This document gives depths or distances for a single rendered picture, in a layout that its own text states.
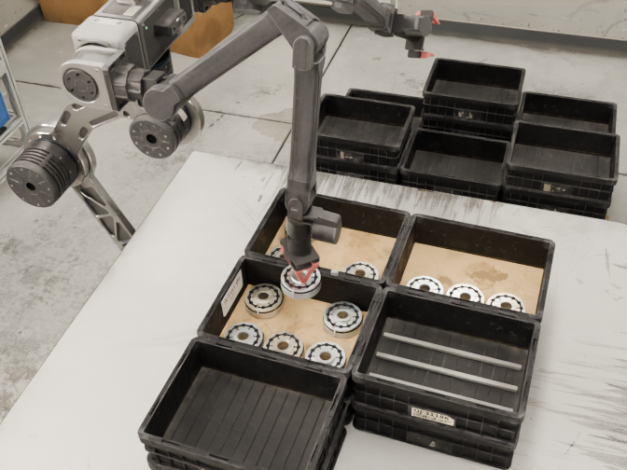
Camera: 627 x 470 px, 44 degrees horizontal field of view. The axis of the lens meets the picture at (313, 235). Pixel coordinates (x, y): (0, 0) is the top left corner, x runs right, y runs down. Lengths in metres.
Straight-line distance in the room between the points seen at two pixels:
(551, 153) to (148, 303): 1.73
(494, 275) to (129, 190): 2.19
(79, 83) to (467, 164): 1.88
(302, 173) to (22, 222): 2.34
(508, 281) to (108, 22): 1.24
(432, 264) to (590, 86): 2.62
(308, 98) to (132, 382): 0.95
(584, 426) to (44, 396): 1.40
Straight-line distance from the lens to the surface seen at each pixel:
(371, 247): 2.26
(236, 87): 4.56
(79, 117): 2.50
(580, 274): 2.46
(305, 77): 1.65
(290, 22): 1.61
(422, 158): 3.34
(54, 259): 3.66
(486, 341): 2.05
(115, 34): 1.92
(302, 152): 1.73
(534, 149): 3.27
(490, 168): 3.32
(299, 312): 2.09
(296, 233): 1.84
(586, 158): 3.27
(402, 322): 2.07
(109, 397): 2.17
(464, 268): 2.22
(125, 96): 1.85
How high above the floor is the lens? 2.40
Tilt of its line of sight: 43 degrees down
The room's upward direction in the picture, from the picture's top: 3 degrees counter-clockwise
